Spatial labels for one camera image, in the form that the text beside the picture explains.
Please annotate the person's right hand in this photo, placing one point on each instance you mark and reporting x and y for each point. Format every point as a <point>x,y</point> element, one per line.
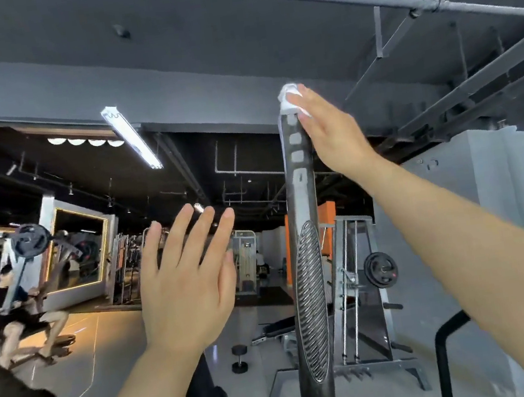
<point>335,133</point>

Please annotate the person's right forearm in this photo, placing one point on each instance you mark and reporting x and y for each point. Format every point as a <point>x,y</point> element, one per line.
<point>483,272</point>

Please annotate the round bulb ceiling fixture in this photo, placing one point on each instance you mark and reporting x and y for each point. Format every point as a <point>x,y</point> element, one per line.
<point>81,141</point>

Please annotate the long ceiling tube light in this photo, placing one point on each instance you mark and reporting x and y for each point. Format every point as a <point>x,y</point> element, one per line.
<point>131,136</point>

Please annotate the white wet wipe sheet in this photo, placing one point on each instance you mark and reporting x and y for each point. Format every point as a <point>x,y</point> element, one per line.
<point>287,96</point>

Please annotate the person's left hand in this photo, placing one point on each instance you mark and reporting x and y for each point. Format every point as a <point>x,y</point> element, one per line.
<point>188,297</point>

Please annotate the white gym machine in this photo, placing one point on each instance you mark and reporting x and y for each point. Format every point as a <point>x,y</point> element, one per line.
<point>246,260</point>

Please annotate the black elliptical machine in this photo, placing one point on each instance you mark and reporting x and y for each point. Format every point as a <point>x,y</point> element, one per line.
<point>309,295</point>

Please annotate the plate loaded gym machine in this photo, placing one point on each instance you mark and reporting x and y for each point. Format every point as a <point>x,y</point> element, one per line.
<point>32,241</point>

